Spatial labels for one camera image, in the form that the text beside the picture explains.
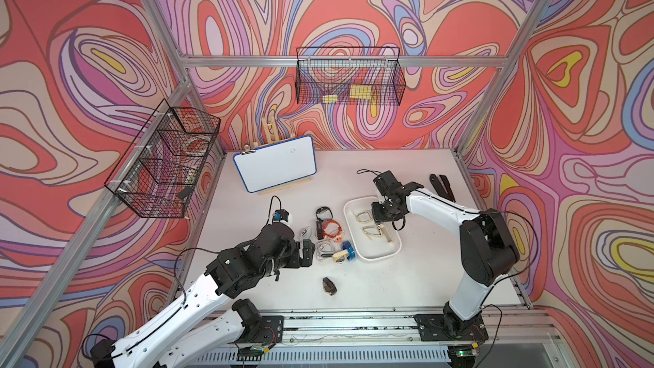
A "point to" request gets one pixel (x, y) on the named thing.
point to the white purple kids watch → (303, 232)
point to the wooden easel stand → (271, 135)
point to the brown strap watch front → (328, 286)
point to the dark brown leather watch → (319, 230)
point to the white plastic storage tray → (372, 241)
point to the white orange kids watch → (338, 239)
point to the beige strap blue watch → (341, 256)
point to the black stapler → (442, 186)
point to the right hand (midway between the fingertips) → (381, 220)
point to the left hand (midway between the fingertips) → (305, 249)
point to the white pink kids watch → (324, 250)
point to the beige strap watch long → (385, 232)
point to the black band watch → (324, 214)
